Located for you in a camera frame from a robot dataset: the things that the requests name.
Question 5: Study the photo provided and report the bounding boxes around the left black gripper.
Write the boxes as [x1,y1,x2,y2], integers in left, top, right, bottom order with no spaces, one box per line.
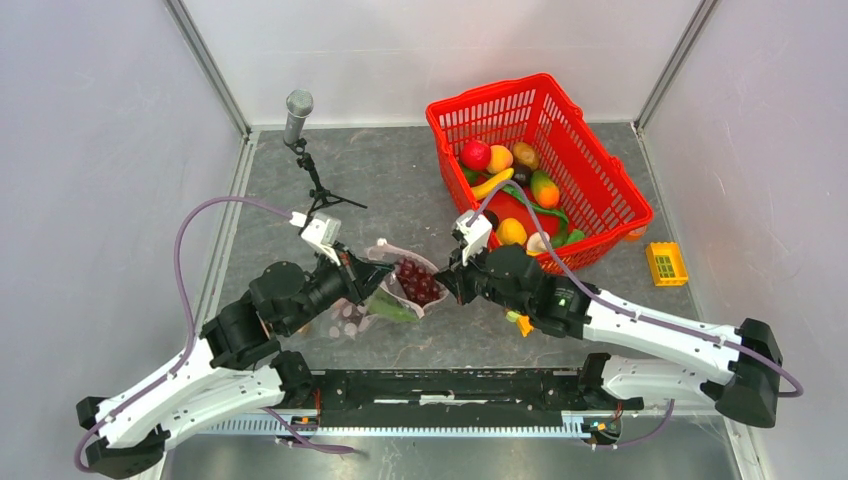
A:
[282,239,395,335]

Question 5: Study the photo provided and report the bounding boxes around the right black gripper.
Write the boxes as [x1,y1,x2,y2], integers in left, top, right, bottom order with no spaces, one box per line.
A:
[435,238,531,317]

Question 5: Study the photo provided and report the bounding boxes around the purple toy grapes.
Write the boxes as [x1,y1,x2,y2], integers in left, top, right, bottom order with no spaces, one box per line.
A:
[396,258,442,307]

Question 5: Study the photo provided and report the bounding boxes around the green toy bean pod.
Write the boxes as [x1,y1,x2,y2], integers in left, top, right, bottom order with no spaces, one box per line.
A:
[366,288,419,323]

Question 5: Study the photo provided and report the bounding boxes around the clear zip top bag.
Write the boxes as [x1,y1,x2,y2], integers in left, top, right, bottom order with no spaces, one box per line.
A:
[318,238,449,340]

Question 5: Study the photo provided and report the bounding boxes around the yellow toy cheese wedge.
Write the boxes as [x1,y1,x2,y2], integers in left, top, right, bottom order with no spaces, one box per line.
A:
[506,311,535,338]

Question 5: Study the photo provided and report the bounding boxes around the yellow toy banana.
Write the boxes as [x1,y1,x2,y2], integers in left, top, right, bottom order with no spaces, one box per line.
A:
[471,168,514,201]

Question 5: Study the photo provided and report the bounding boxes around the red plastic shopping basket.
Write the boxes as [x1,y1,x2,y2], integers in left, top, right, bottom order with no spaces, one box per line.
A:
[425,73,653,270]

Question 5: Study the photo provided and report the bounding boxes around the microphone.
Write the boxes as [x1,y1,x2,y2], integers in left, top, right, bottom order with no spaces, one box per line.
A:
[283,89,367,216]

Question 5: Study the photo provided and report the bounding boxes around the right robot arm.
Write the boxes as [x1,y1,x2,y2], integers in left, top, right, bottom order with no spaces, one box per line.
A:
[434,246,783,428]

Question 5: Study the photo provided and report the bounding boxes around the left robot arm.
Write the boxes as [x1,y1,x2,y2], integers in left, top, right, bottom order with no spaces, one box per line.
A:
[75,244,394,479]

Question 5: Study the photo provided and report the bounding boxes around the white toy garlic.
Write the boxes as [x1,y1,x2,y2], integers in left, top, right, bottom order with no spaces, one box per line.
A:
[525,231,550,256]

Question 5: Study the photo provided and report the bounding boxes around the green chili pepper toy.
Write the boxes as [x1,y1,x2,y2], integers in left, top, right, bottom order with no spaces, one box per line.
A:
[502,185,570,248]

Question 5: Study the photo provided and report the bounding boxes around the red toy apple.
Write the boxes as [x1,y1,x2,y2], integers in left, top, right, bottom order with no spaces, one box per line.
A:
[459,140,491,172]

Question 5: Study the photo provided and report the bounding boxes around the dark toy plum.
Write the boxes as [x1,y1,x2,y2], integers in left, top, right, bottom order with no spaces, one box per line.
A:
[512,164,533,188]

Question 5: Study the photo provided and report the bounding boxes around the orange toy fruit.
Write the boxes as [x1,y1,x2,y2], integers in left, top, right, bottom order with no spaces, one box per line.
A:
[486,145,514,174]

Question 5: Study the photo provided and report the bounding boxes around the brown toy potato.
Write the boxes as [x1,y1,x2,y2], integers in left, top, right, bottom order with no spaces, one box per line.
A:
[512,142,540,170]

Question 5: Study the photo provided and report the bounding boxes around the orange toy tomato slice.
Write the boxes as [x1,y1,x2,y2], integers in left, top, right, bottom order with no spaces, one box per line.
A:
[624,225,648,242]

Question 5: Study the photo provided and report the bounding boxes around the yellow toy crate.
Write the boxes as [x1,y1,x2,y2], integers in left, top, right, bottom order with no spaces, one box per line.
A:
[645,242,689,287]

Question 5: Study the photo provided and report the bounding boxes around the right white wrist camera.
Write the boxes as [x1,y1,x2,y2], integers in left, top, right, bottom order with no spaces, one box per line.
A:
[452,210,492,266]

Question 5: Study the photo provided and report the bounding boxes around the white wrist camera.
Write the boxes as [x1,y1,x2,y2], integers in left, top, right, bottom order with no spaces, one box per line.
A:
[452,210,492,266]
[289,212,342,266]

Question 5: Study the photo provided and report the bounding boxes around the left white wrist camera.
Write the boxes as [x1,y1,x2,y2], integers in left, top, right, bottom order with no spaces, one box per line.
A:
[289,212,342,266]

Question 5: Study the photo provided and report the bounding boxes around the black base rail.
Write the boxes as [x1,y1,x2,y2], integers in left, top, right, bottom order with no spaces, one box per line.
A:
[251,368,644,431]

